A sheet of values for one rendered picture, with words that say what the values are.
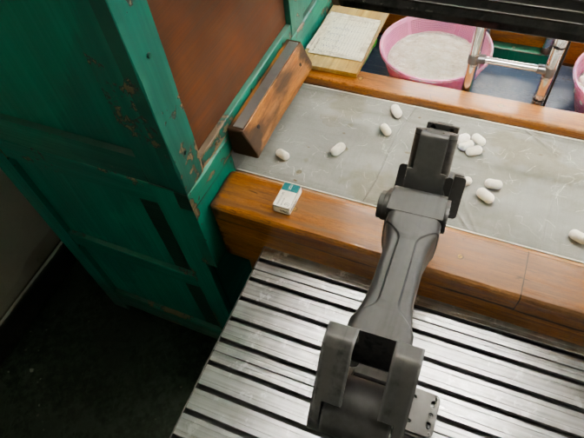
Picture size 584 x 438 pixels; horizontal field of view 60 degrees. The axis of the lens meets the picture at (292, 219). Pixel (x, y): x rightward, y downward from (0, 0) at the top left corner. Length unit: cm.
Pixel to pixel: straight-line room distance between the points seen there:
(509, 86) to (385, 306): 97
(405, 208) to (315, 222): 36
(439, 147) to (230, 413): 55
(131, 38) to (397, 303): 48
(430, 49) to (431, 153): 73
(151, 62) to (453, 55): 81
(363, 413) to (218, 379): 47
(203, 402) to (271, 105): 59
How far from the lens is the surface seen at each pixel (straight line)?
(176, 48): 85
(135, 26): 74
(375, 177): 105
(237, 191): 101
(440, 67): 132
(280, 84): 110
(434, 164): 67
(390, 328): 49
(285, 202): 96
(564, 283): 95
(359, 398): 52
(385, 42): 136
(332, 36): 134
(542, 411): 95
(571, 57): 148
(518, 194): 107
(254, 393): 92
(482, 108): 118
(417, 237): 58
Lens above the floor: 154
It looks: 54 degrees down
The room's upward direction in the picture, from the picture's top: 9 degrees counter-clockwise
